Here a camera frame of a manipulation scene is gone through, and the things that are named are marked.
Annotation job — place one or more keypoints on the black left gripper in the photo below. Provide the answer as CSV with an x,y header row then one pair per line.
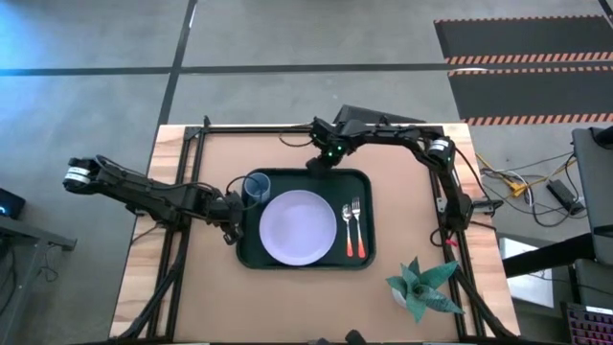
x,y
230,213

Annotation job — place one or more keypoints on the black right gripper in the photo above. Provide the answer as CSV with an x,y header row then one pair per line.
x,y
330,158

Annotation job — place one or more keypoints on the light blue cup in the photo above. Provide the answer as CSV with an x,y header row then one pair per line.
x,y
256,189

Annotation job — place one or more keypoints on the lilac round plate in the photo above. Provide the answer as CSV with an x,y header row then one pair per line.
x,y
298,227

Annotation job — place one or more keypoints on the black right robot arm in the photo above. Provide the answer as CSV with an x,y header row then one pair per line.
x,y
392,136

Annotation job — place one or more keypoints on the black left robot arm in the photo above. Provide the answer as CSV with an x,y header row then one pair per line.
x,y
143,194

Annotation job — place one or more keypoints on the dark green serving tray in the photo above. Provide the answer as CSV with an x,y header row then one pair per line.
x,y
354,184

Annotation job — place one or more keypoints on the black flat panel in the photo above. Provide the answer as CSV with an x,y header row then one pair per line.
x,y
364,114

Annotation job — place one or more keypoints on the small red clip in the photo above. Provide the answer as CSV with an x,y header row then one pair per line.
x,y
450,242

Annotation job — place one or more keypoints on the green succulent in white pot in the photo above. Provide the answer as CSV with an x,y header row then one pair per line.
x,y
421,290

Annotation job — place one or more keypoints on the grey metal stand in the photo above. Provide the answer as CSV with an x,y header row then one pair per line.
x,y
33,232

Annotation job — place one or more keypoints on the black device blue light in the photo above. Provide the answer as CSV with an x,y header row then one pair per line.
x,y
12,203

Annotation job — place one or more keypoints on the white box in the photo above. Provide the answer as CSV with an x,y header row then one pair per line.
x,y
527,290

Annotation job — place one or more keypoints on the black power adapter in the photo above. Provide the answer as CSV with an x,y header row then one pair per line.
x,y
565,196

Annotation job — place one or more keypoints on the black desk beam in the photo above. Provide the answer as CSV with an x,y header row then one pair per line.
x,y
551,256

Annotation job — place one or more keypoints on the red backlit keyboard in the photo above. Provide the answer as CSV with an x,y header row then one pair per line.
x,y
591,328

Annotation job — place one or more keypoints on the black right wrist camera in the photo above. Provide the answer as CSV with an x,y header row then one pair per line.
x,y
322,130

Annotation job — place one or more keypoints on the black aluminium table frame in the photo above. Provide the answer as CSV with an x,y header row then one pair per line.
x,y
239,129

